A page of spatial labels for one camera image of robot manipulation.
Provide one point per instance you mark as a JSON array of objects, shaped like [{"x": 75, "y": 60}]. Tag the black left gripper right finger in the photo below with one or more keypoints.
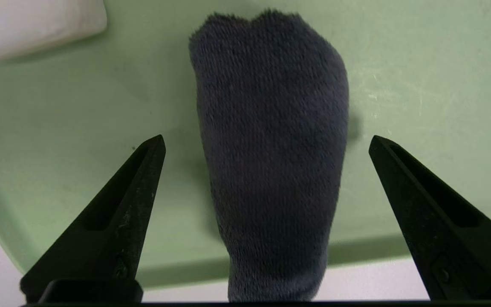
[{"x": 424, "y": 230}]

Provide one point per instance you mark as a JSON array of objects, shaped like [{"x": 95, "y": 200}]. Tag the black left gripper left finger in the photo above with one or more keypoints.
[{"x": 113, "y": 238}]

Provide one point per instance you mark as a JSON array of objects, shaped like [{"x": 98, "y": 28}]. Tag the dark grey towel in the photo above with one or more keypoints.
[{"x": 271, "y": 149}]

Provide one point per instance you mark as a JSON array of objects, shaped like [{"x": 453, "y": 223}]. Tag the light green plastic tray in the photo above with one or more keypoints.
[{"x": 420, "y": 64}]

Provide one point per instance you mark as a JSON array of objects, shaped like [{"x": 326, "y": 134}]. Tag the white soap bar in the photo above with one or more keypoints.
[{"x": 28, "y": 25}]

